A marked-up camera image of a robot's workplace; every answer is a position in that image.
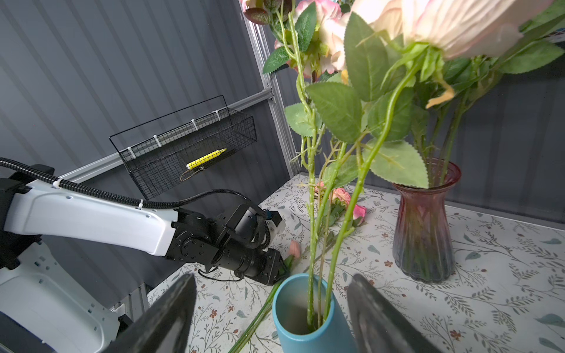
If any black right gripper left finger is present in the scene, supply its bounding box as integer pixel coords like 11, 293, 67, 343
104, 274, 197, 352

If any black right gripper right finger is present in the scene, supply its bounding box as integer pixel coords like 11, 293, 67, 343
347, 274, 440, 352

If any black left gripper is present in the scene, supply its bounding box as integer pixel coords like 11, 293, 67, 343
211, 241, 289, 286

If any teal ceramic vase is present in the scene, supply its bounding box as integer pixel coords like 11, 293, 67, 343
272, 274, 358, 352

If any pink ribbed glass vase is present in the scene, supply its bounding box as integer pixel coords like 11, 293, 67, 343
393, 162, 461, 283

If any small pink flower spray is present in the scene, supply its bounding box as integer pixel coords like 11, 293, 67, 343
323, 188, 367, 228

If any pale peony spray stem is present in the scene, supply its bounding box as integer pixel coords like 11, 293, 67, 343
282, 0, 565, 329

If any large pink rose stem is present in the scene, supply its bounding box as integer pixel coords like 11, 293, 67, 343
403, 1, 564, 188

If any dark pink bud stem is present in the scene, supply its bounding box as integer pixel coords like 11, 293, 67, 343
229, 240, 301, 353

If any yellow pen in basket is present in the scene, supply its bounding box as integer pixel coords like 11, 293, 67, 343
186, 149, 227, 171

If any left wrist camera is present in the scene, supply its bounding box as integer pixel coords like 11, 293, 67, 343
233, 204, 285, 249

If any black wire basket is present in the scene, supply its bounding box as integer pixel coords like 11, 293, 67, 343
109, 95, 257, 199

